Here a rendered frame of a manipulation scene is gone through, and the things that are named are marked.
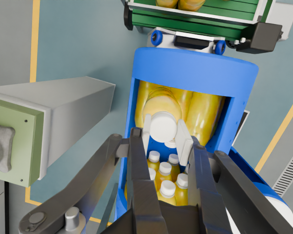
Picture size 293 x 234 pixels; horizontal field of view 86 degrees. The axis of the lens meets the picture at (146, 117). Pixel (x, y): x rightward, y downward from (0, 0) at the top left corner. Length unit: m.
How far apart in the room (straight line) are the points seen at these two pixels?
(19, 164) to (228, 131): 0.70
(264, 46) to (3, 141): 0.87
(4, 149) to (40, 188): 1.85
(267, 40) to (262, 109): 1.29
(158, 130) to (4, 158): 0.62
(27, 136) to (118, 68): 1.07
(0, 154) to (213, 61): 0.69
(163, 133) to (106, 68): 1.41
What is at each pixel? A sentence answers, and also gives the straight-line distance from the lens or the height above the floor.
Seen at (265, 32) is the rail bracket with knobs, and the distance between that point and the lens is 0.60.
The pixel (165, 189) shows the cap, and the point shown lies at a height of 1.18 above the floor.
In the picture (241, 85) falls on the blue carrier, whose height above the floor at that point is 1.21.
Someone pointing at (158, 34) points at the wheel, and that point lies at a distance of 0.54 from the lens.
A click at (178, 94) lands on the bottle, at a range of 0.42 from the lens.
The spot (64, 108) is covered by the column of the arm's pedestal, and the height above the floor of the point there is 0.86.
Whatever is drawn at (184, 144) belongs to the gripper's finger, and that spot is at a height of 1.37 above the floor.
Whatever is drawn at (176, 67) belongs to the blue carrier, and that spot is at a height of 1.23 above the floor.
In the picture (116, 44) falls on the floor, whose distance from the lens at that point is 1.57.
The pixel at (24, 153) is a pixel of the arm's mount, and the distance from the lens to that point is 0.72.
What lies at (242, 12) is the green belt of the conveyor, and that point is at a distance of 0.69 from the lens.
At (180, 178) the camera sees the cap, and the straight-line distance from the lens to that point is 0.50.
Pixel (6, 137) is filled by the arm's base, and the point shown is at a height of 1.07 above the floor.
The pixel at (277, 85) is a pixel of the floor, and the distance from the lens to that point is 1.86.
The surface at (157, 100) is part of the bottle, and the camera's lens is 0.26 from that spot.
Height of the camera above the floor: 1.51
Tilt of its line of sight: 72 degrees down
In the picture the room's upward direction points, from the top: 166 degrees counter-clockwise
